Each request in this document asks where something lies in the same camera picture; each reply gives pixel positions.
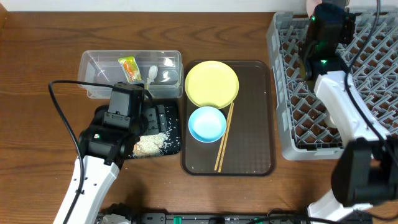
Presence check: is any white cup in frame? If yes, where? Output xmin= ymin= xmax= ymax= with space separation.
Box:
xmin=324 ymin=111 xmax=336 ymax=129

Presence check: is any black tray bin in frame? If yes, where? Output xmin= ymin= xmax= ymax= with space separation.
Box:
xmin=81 ymin=100 xmax=182 ymax=161

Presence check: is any clear plastic bin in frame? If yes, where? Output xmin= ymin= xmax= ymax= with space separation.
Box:
xmin=78 ymin=50 xmax=183 ymax=98

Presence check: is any blue bowl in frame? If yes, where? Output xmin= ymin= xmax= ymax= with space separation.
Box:
xmin=188 ymin=106 xmax=226 ymax=143

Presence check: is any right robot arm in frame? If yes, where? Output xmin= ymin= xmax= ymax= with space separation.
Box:
xmin=299 ymin=1 xmax=397 ymax=223

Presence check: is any rice food waste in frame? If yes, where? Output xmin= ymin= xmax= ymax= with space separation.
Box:
xmin=131 ymin=107 xmax=175 ymax=158

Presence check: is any grey dishwasher rack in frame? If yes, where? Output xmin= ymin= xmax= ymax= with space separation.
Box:
xmin=267 ymin=7 xmax=397 ymax=161

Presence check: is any white tissue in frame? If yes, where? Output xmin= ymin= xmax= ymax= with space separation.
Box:
xmin=146 ymin=65 xmax=158 ymax=85

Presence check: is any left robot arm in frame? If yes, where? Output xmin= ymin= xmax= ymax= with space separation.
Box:
xmin=49 ymin=82 xmax=160 ymax=223

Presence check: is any brown serving tray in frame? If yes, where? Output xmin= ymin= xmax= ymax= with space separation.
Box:
xmin=181 ymin=60 xmax=275 ymax=177

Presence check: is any wooden chopstick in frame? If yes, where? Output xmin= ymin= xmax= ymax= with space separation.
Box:
xmin=213 ymin=102 xmax=233 ymax=172
xmin=217 ymin=102 xmax=235 ymax=174

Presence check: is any black cable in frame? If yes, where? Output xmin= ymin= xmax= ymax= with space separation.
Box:
xmin=343 ymin=0 xmax=398 ymax=156
xmin=48 ymin=80 xmax=116 ymax=224

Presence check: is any left black cable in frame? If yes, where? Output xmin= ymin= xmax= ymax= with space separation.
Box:
xmin=48 ymin=80 xmax=116 ymax=224

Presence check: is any green snack wrapper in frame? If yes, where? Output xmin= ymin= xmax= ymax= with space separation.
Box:
xmin=118 ymin=56 xmax=142 ymax=83

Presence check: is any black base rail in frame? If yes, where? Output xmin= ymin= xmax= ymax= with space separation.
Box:
xmin=96 ymin=203 xmax=374 ymax=224

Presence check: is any yellow plate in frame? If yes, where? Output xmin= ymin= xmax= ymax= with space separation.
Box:
xmin=185 ymin=60 xmax=239 ymax=109

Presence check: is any right black cable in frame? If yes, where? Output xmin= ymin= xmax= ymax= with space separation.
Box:
xmin=343 ymin=0 xmax=398 ymax=156

